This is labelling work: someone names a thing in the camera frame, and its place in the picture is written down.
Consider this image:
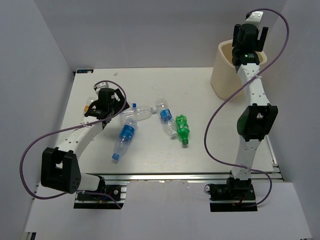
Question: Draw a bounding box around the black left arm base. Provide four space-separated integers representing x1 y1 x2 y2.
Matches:
73 180 128 210

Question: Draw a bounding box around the green soda bottle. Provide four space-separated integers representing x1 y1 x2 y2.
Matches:
175 114 190 146

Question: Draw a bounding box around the clear crushed bottle white cap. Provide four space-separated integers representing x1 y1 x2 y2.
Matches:
120 105 157 124

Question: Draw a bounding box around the aluminium table edge rail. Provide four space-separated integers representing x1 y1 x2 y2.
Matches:
94 164 284 181

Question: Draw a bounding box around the blue table label sticker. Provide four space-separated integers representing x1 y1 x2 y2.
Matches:
76 69 94 74

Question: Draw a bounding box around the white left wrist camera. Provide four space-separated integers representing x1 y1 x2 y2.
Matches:
93 81 109 96

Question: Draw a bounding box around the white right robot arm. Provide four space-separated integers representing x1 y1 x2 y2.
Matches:
225 23 278 200

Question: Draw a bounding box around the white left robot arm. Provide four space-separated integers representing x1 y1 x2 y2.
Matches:
40 87 129 200

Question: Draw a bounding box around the clear bottle blue label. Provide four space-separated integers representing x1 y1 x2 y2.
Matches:
155 98 177 138

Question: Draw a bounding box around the cream plastic bin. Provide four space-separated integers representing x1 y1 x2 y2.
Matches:
210 39 268 100

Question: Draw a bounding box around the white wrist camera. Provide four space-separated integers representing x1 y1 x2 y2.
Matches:
93 81 109 96
245 11 264 28

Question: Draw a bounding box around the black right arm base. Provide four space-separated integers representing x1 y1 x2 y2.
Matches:
204 177 258 213

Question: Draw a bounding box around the large clear bottle blue cap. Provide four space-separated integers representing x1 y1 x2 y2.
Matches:
111 118 138 161

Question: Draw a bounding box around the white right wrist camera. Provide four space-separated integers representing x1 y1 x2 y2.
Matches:
245 11 264 28

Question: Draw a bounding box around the small clear bottle yellow cap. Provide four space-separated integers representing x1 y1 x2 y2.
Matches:
83 97 96 114

